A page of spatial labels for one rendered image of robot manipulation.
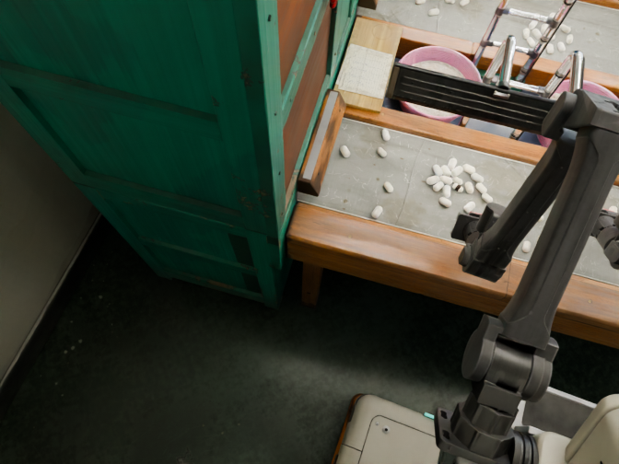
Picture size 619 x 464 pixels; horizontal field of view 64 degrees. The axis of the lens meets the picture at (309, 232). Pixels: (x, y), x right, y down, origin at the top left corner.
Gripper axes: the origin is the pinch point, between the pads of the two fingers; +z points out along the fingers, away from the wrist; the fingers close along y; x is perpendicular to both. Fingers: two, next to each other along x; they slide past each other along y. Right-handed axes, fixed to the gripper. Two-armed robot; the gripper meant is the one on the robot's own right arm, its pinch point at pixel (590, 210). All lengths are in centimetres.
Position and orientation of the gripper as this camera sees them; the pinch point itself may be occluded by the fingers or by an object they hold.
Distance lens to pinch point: 147.3
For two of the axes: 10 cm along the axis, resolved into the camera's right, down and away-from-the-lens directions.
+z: 1.8, -4.6, 8.7
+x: -2.0, 8.5, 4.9
